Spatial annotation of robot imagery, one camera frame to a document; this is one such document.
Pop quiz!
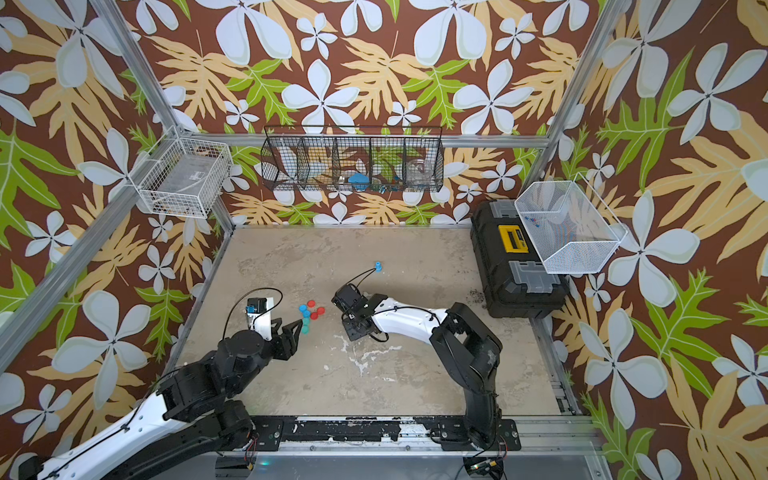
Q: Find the white mesh basket right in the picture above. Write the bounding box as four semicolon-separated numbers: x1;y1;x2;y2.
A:
514;174;628;276

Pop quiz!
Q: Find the black toolbox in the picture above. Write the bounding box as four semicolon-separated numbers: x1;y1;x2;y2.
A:
470;199;568;318

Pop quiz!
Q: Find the white wire basket left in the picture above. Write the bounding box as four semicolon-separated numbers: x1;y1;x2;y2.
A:
130;127;233;219

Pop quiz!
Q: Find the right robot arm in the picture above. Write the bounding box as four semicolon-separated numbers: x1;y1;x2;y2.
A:
332;283;503;449

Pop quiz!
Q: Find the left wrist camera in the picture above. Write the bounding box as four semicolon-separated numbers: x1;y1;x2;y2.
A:
245;297;269;316

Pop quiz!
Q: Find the black wire basket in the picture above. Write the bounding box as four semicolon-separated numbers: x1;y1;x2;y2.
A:
257;126;445;193

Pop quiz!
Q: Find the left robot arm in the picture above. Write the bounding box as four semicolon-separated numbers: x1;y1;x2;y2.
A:
17;320;303;479

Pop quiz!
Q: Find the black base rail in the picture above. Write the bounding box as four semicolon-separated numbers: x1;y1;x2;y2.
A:
251;415;483;452

